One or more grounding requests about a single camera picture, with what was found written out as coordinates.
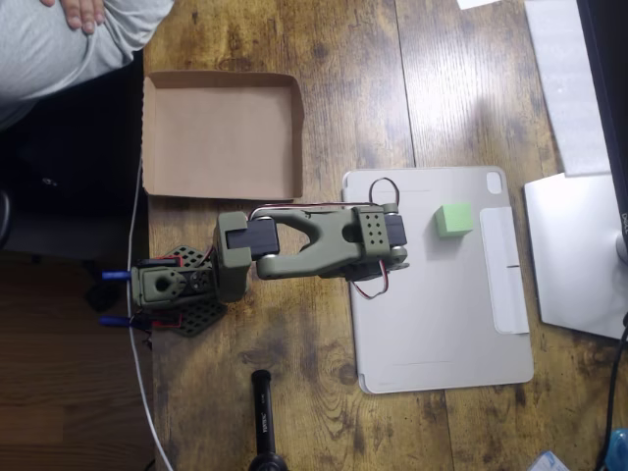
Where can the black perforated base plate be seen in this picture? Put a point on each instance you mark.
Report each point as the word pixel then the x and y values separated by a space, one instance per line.
pixel 196 319

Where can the white foam sheet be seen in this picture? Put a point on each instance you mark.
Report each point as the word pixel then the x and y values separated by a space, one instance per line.
pixel 564 83

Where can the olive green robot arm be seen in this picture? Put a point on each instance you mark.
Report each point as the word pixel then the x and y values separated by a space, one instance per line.
pixel 319 230

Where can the person's bare hand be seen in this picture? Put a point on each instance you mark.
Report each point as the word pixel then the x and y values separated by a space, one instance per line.
pixel 81 12

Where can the white paper sheet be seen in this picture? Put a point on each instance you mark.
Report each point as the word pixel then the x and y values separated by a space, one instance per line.
pixel 473 3

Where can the white box with blue print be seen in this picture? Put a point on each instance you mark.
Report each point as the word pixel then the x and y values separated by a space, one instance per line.
pixel 549 462

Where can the black Dell monitor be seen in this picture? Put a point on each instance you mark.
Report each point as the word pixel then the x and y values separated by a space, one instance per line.
pixel 606 73

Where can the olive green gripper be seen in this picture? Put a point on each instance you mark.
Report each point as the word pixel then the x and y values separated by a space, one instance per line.
pixel 362 276

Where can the brown cardboard tray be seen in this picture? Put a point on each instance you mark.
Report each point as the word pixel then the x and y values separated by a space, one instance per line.
pixel 221 137

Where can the blue round object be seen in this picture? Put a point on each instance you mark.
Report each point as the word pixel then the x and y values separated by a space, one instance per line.
pixel 619 449

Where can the black chair castor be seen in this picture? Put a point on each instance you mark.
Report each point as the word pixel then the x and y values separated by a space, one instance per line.
pixel 102 297

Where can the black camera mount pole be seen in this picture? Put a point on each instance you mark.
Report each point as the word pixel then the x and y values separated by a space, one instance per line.
pixel 264 422

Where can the person's grey shirt torso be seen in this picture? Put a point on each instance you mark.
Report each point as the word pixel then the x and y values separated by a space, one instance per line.
pixel 34 54

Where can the silver monitor stand base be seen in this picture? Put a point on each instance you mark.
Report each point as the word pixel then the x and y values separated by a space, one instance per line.
pixel 574 255

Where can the tablet in beige case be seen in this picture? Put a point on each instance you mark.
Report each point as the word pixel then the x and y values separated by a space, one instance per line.
pixel 432 319

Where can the black chair armrest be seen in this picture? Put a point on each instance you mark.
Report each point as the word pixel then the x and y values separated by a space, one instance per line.
pixel 4 218

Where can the light green cube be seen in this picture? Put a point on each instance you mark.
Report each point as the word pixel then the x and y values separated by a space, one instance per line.
pixel 454 221

